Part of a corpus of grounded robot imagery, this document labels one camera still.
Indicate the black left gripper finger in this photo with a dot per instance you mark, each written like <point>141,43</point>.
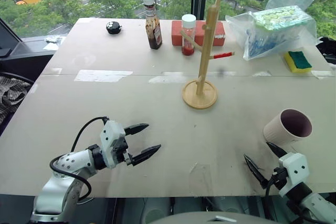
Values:
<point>136,128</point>
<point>145,153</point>

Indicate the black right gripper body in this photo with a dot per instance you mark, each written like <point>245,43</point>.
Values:
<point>278,176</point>

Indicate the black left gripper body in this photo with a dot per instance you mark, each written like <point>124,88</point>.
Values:
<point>123,148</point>

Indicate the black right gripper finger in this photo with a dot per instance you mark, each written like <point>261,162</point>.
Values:
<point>254,170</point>
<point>277,150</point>

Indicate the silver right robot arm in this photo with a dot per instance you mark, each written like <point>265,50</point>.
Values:
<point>312,203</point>

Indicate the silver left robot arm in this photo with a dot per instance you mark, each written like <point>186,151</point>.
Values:
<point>65,179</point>

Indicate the cream mug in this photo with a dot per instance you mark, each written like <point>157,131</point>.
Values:
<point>288,127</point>

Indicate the wooden mug tree stand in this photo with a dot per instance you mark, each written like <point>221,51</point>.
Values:
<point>203,72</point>

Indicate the yellow green sponge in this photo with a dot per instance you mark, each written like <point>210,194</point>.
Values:
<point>298,61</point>

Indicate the small black round object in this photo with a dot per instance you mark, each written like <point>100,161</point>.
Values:
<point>113,27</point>

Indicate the brown sauce bottle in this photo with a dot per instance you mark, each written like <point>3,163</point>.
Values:
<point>153,24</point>

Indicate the clear jar with red sauce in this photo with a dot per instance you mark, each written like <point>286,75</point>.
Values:
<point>188,35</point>

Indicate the black object at table edge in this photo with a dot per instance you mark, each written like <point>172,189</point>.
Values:
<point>328,49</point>

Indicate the red brick block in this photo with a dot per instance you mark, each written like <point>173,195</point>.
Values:
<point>210,35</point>

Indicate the clear plastic bag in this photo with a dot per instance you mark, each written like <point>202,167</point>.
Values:
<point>273,30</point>

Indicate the crumpled white paper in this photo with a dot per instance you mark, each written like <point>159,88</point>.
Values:
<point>53,39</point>

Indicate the plaid cloth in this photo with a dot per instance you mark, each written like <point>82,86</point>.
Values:
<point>11,95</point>

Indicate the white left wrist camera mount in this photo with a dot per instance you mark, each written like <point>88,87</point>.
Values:
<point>111,140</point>

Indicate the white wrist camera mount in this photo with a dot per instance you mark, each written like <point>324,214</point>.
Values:
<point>294,170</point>
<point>111,140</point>

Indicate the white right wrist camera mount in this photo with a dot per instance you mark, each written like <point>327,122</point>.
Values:
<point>294,170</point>

